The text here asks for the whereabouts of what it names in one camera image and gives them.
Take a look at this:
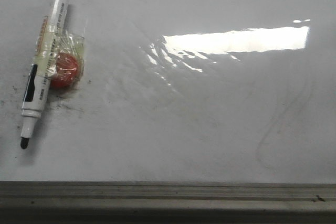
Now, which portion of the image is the red round magnet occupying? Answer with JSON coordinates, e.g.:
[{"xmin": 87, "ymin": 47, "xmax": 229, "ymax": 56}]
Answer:
[{"xmin": 50, "ymin": 52, "xmax": 79, "ymax": 89}]

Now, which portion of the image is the white black whiteboard marker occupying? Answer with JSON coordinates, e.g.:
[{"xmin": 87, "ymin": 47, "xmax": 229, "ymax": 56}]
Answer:
[{"xmin": 20, "ymin": 0, "xmax": 69, "ymax": 149}]

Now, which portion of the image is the clear adhesive tape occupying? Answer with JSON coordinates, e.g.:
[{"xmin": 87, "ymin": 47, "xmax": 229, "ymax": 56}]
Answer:
[{"xmin": 33, "ymin": 20, "xmax": 85, "ymax": 89}]

